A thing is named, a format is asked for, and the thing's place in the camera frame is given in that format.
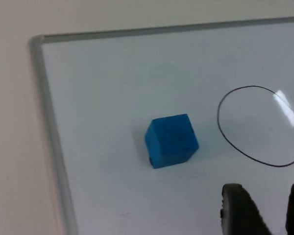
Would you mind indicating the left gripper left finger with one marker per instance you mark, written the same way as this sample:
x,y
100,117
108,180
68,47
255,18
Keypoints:
x,y
242,213

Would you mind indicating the blue cube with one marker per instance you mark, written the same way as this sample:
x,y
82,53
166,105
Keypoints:
x,y
171,140

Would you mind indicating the grey-framed whiteboard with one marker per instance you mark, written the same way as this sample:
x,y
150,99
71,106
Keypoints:
x,y
127,85

